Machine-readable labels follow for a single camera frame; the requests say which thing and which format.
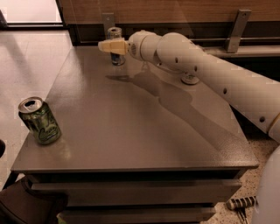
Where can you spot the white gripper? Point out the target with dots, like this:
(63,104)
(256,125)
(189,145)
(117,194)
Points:
(135,45)

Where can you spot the redbull can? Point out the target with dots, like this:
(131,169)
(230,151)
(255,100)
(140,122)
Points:
(116,46)

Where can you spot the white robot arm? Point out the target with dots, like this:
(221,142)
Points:
(253,95)

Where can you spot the white 7up can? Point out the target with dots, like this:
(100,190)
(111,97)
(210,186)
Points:
(189,79)

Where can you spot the green soda can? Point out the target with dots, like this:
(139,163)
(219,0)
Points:
(39,119)

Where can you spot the grey drawer cabinet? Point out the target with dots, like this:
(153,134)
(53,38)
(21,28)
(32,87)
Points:
(138,146)

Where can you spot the dark brown chair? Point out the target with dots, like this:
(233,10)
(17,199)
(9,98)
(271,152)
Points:
(21,205)

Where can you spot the left metal wall bracket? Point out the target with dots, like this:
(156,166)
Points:
(108,21)

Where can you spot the metal wall bracket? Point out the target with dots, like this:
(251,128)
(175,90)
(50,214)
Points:
(235,35)
(108,21)

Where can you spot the right metal wall bracket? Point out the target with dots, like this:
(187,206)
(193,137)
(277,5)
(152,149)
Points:
(235,35)

